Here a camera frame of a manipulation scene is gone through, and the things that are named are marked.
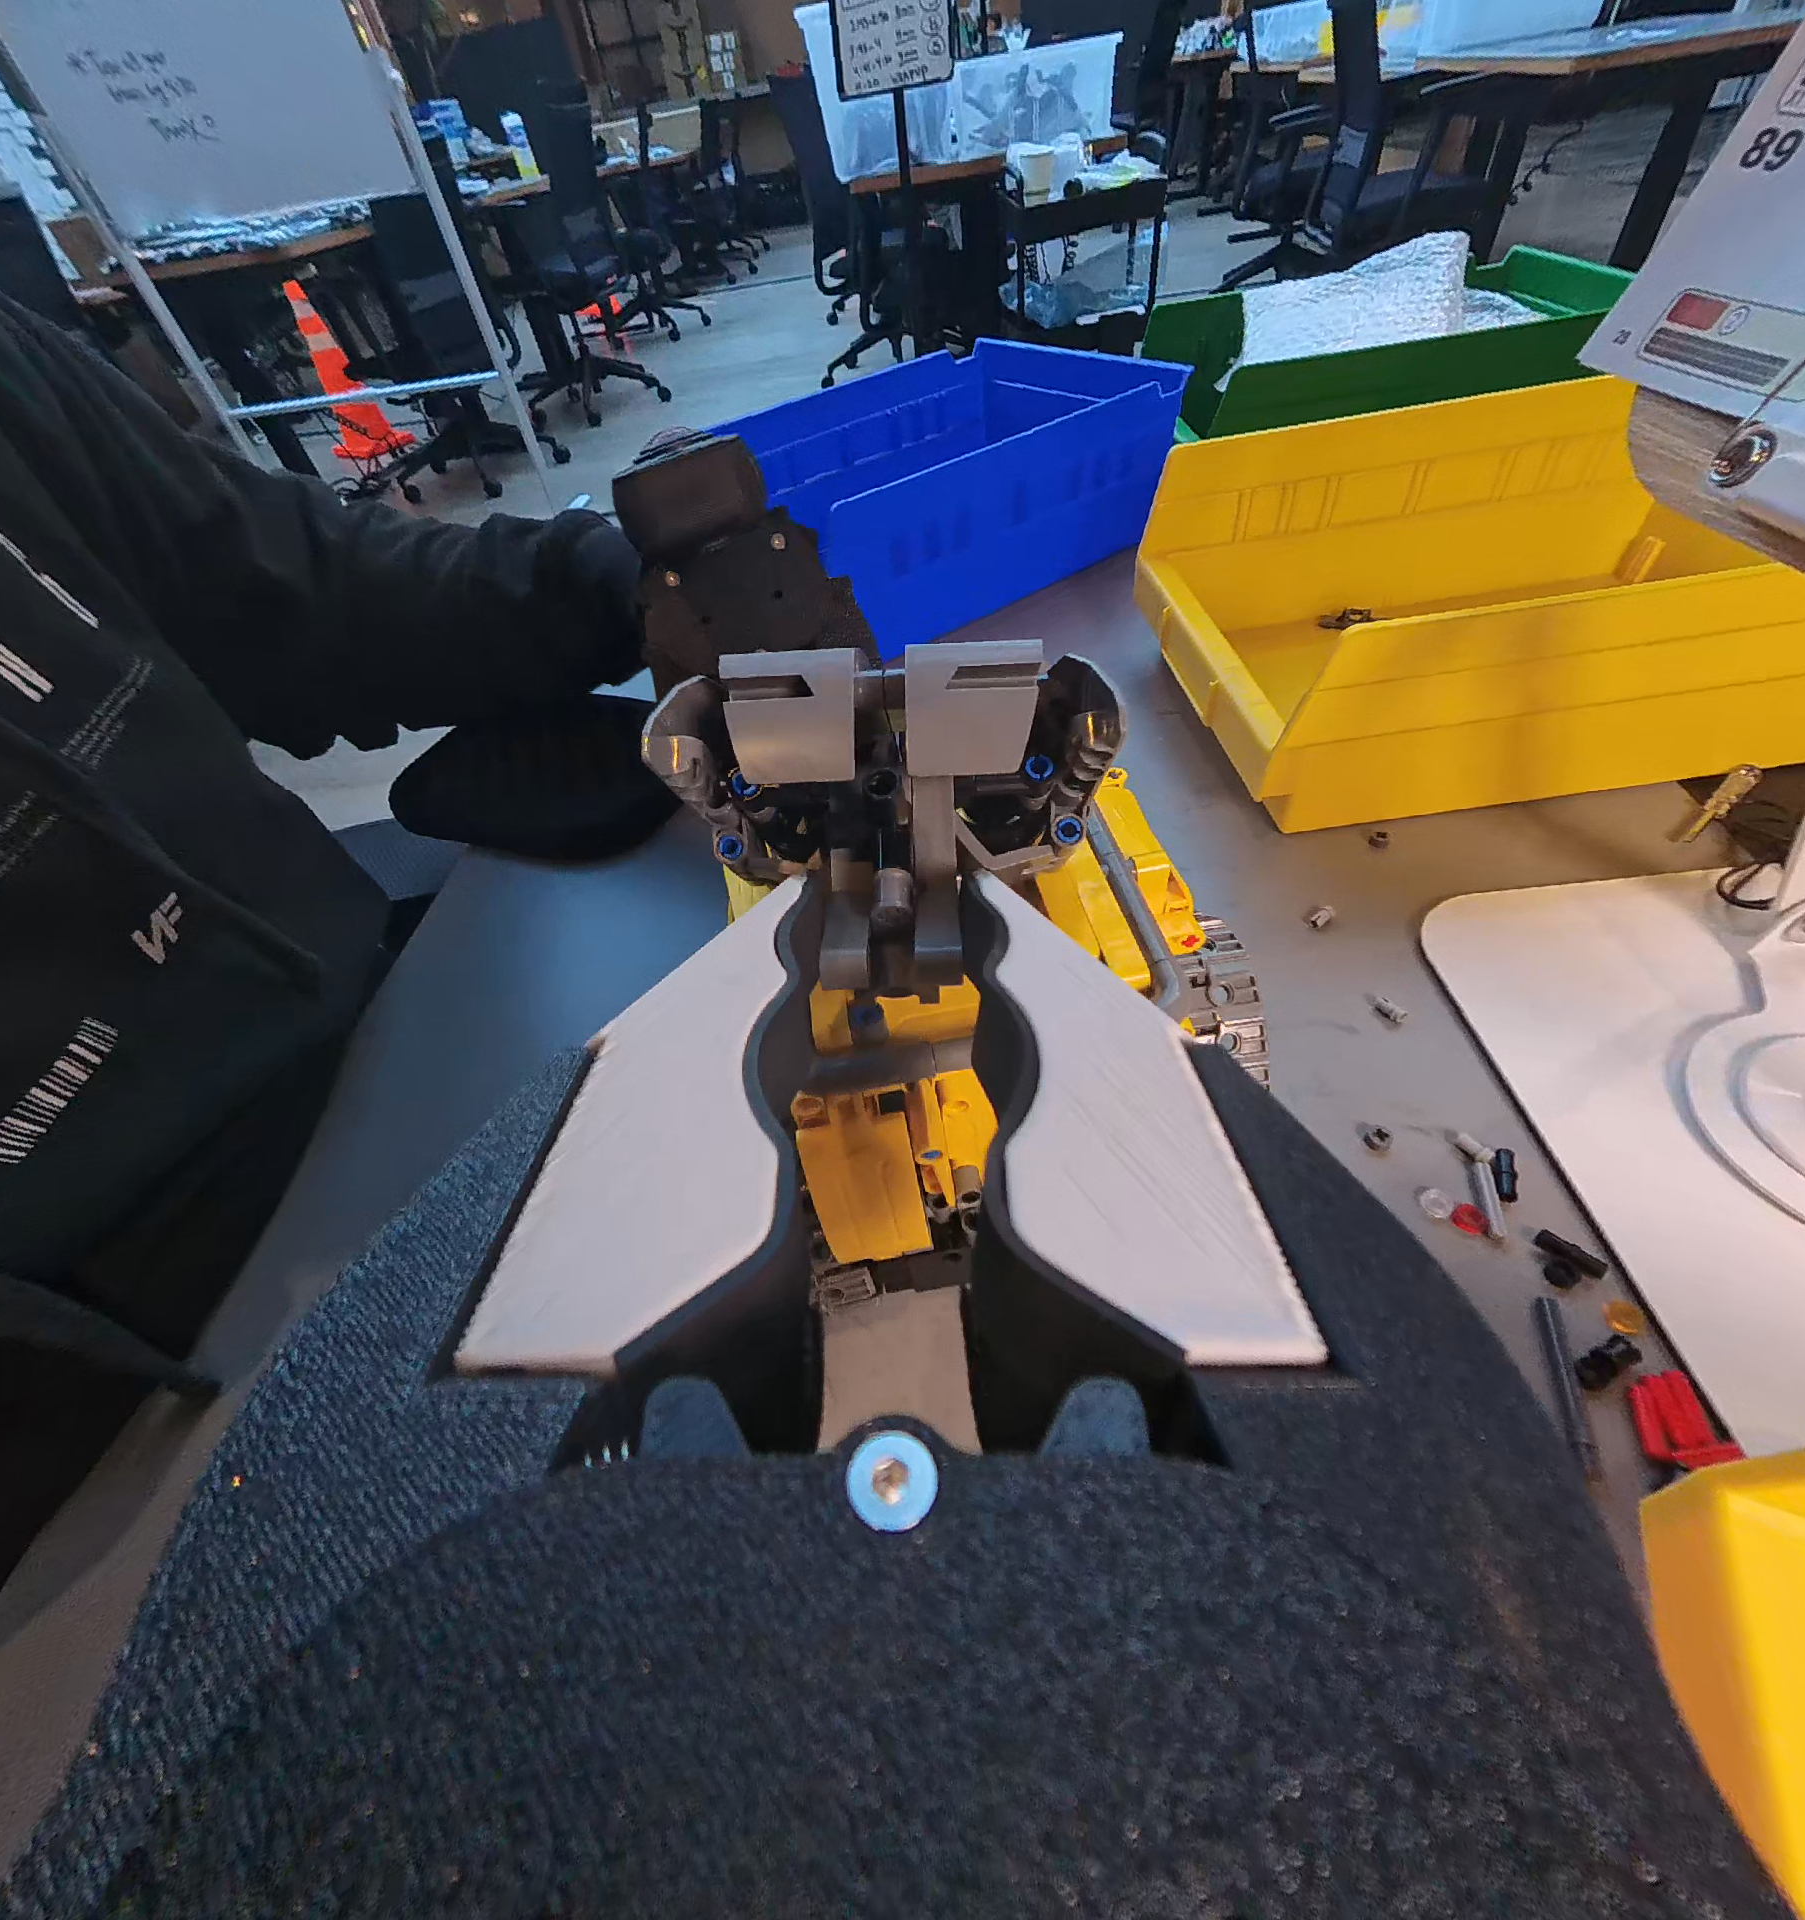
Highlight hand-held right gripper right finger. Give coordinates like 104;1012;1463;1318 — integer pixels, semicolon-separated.
962;895;1336;1375

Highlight orange traffic cone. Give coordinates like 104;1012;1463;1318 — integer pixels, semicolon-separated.
272;277;425;471

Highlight grey toy robot head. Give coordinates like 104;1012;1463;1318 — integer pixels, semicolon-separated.
643;640;1129;1006

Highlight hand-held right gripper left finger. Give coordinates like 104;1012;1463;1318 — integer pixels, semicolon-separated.
454;887;844;1382

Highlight white sign board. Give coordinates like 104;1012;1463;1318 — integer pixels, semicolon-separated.
828;0;958;101

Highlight building instruction booklet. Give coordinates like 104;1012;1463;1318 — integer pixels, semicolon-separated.
1578;0;1805;387

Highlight white book stand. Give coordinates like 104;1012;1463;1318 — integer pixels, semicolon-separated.
1422;285;1805;1462

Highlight green plastic bin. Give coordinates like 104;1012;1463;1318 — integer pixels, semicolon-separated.
1143;247;1639;444

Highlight yellow plastic bin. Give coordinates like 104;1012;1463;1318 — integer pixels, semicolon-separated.
1639;1435;1805;1920
1133;377;1805;837

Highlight clear bubble wrap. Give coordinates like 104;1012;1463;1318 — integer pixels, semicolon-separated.
1234;236;1555;368

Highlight scattered small building pieces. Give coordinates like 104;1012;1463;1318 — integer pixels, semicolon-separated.
1293;895;1752;1479

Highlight black office chair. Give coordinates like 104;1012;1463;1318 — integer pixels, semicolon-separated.
365;182;560;497

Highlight yellow tracked toy robot body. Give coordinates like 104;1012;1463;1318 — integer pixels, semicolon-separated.
718;765;1280;1312

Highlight blue plastic bin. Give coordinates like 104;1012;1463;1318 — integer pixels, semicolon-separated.
708;338;1195;661

